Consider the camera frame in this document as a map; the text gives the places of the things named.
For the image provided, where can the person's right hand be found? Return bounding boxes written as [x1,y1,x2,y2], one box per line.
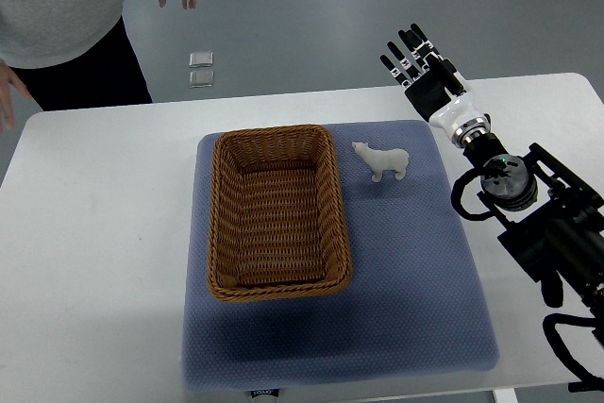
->
[0,60,32,131]

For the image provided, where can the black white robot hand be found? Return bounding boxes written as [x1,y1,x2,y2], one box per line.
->
[380,24,491,148]

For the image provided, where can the white toy polar bear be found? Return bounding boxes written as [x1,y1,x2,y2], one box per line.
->
[352,142,410,183]

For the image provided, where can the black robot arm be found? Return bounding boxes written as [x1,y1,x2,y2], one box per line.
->
[451,133,603,392]

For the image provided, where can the brown wicker basket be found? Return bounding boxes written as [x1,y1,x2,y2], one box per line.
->
[207,125,353,303]

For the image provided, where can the upper metal floor plate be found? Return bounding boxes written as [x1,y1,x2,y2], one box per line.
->
[189,51,213,68]

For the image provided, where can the person in grey sweatshirt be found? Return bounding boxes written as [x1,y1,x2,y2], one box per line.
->
[0,0,189,111]

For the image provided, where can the blue-grey foam mat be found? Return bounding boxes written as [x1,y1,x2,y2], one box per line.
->
[182,120,498,393]

